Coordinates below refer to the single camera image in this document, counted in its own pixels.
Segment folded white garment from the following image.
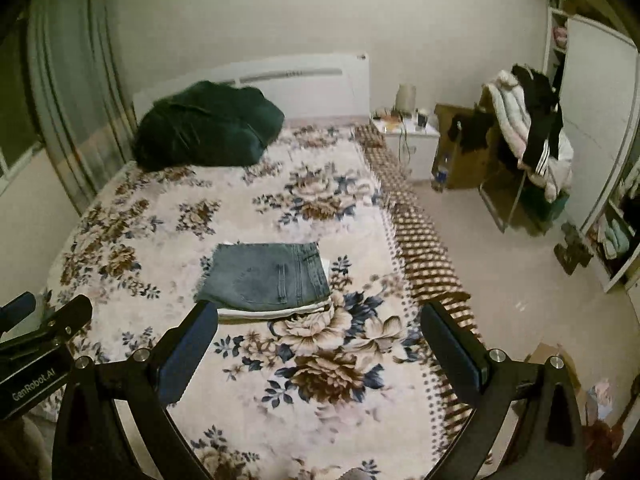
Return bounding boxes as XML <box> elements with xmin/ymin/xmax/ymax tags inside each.
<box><xmin>216</xmin><ymin>257</ymin><xmax>333</xmax><ymax>319</ymax></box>

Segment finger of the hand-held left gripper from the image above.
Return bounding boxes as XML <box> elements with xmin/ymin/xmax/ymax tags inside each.
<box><xmin>37</xmin><ymin>294</ymin><xmax>94</xmax><ymax>342</ymax></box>
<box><xmin>0</xmin><ymin>291</ymin><xmax>37</xmax><ymax>328</ymax></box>

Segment white electric kettle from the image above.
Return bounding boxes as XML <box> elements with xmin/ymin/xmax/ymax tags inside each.
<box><xmin>395</xmin><ymin>83</ymin><xmax>417</xmax><ymax>113</ymax></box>

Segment dark green duvet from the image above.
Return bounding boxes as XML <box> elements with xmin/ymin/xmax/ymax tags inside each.
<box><xmin>133</xmin><ymin>80</ymin><xmax>286</xmax><ymax>171</ymax></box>

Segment white bedside table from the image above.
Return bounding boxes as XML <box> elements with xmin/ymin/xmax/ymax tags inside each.
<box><xmin>371</xmin><ymin>110</ymin><xmax>442</xmax><ymax>182</ymax></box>

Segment brown cardboard box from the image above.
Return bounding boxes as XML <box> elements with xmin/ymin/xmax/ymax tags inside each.
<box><xmin>431</xmin><ymin>91</ymin><xmax>526</xmax><ymax>191</ymax></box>

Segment sheer window curtain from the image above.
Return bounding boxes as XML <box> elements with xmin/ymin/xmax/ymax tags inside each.
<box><xmin>25</xmin><ymin>0</ymin><xmax>138</xmax><ymax>216</ymax></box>

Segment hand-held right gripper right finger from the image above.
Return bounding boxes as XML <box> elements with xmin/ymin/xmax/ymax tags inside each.
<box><xmin>419</xmin><ymin>301</ymin><xmax>587</xmax><ymax>480</ymax></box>

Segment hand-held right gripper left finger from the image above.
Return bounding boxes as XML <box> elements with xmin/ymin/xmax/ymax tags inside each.
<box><xmin>52</xmin><ymin>300</ymin><xmax>219</xmax><ymax>480</ymax></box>

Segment chair frame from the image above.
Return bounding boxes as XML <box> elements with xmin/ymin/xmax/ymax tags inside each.
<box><xmin>477</xmin><ymin>160</ymin><xmax>536</xmax><ymax>233</ymax></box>

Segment white bed headboard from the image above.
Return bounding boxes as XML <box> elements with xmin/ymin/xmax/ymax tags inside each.
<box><xmin>132</xmin><ymin>51</ymin><xmax>372</xmax><ymax>122</ymax></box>

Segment checkered brown bed sheet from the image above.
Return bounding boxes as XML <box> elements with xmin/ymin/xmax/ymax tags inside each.
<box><xmin>352</xmin><ymin>124</ymin><xmax>493</xmax><ymax>466</ymax></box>

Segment blue denim pants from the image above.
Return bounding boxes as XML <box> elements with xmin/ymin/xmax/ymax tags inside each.
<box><xmin>194</xmin><ymin>242</ymin><xmax>332</xmax><ymax>310</ymax></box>

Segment white wardrobe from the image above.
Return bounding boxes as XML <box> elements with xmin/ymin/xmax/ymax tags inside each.
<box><xmin>542</xmin><ymin>0</ymin><xmax>640</xmax><ymax>293</ymax></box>

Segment small cardboard box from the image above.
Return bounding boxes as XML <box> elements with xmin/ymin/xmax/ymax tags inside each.
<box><xmin>524</xmin><ymin>342</ymin><xmax>583</xmax><ymax>398</ymax></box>

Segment floral bedspread bed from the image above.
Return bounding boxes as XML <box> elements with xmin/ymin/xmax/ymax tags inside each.
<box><xmin>44</xmin><ymin>122</ymin><xmax>493</xmax><ymax>480</ymax></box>

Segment chair with piled clothes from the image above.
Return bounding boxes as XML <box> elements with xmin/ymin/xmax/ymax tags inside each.
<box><xmin>447</xmin><ymin>63</ymin><xmax>574</xmax><ymax>204</ymax></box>

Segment plastic water bottle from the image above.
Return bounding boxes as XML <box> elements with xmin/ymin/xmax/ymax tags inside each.
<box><xmin>432</xmin><ymin>155</ymin><xmax>449</xmax><ymax>192</ymax></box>

